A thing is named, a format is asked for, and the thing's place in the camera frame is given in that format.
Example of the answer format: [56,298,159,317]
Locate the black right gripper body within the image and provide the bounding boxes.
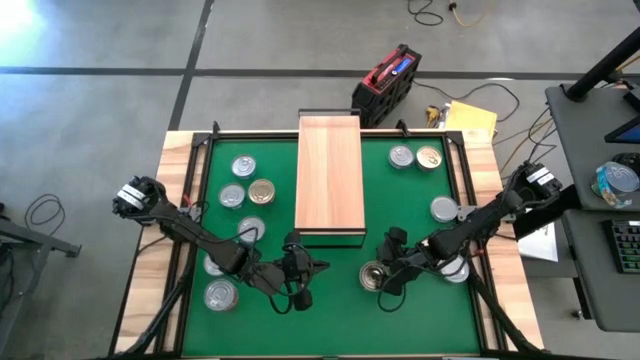
[384,226,437,298]

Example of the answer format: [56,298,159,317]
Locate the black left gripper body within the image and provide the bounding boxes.
[259,230,317,312]

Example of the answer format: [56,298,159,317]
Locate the green table mat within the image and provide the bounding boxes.
[182,138,482,357]

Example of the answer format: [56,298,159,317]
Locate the blue-label silver-lid can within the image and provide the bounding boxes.
[230,153,258,180]

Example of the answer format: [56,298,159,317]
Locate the white paper sheet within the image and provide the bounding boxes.
[517,222,560,264]

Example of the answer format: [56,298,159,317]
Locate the black desk support bar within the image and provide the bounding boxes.
[513,187,576,241]

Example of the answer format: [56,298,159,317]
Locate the yellow power plug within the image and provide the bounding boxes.
[424,104,446,126]

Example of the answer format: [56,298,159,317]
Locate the yellow paper pad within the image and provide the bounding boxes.
[443,99,499,139]

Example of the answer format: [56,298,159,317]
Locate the red and black tool case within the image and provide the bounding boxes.
[351,43,424,129]

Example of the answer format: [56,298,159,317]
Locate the grey desk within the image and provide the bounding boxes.
[544,83,640,211]
[562,208,640,334]

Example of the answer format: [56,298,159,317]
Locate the black keyboard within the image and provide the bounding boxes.
[606,218,640,275]

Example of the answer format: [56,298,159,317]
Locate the colourful-label can with silver lid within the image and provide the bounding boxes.
[591,160,640,210]

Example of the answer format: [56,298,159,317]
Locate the black tablet screen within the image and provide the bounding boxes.
[603,115,640,146]

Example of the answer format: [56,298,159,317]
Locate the black metal stand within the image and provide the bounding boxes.
[0,202,82,360]

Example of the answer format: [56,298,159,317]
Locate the black monitor pole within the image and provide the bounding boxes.
[566,27,640,103]

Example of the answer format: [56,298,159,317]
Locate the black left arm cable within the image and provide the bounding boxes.
[269,292,301,316]

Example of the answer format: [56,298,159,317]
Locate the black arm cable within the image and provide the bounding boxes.
[269,292,301,316]
[375,292,404,314]

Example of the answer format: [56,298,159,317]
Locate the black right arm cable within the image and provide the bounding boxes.
[375,292,404,314]

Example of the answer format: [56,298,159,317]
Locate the wooden shelf with black frame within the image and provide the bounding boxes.
[293,108,369,250]

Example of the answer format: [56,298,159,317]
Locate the black table frame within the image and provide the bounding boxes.
[177,119,501,359]

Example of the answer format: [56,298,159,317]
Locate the black floor cable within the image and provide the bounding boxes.
[24,193,66,232]
[407,0,445,27]
[413,79,521,124]

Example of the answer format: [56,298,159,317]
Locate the yellow floor cable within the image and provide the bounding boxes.
[448,0,494,29]

